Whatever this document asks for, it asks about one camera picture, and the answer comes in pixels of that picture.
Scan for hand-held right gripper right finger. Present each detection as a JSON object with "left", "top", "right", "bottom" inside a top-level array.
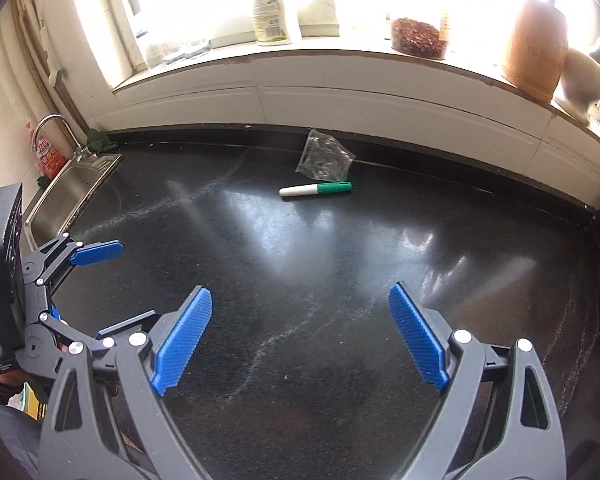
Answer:
[{"left": 387, "top": 281, "right": 568, "bottom": 480}]

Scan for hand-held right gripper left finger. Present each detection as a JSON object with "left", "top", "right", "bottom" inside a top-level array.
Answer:
[{"left": 37, "top": 284, "right": 213, "bottom": 480}]

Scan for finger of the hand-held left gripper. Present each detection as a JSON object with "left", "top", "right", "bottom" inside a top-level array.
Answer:
[
  {"left": 22, "top": 232, "right": 125, "bottom": 308},
  {"left": 22, "top": 305, "right": 160, "bottom": 378}
]

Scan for black bin with yellow rim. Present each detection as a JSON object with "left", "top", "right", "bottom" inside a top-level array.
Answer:
[{"left": 7, "top": 382, "right": 48, "bottom": 418}]

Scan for green and white marker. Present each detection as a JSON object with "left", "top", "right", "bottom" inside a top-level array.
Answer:
[{"left": 279, "top": 181, "right": 353, "bottom": 198}]

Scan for small clear plastic bag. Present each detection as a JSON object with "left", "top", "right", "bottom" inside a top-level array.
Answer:
[{"left": 296, "top": 129, "right": 357, "bottom": 182}]

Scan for white sponge bottle brush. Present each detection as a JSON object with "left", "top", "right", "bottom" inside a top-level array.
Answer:
[{"left": 555, "top": 37, "right": 600, "bottom": 126}]

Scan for stainless steel sink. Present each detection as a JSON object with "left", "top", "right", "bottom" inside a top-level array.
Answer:
[{"left": 22, "top": 152, "right": 125, "bottom": 251}]

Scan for red dish soap bottle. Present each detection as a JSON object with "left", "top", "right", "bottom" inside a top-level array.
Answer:
[{"left": 27, "top": 121, "right": 68, "bottom": 178}]

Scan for chrome faucet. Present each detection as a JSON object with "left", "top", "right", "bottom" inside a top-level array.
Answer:
[{"left": 32, "top": 113, "right": 88, "bottom": 161}]

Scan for person's dark clothing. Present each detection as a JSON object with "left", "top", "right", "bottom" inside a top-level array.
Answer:
[{"left": 0, "top": 400, "right": 43, "bottom": 480}]

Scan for white bottle with green cap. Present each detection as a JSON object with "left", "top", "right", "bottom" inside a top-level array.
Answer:
[{"left": 251, "top": 0, "right": 303, "bottom": 47}]

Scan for jar with red contents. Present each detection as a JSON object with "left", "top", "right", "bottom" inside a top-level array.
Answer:
[{"left": 390, "top": 10, "right": 451, "bottom": 60}]

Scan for wall pipes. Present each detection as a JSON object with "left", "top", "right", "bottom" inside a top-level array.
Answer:
[{"left": 10, "top": 0, "right": 88, "bottom": 133}]

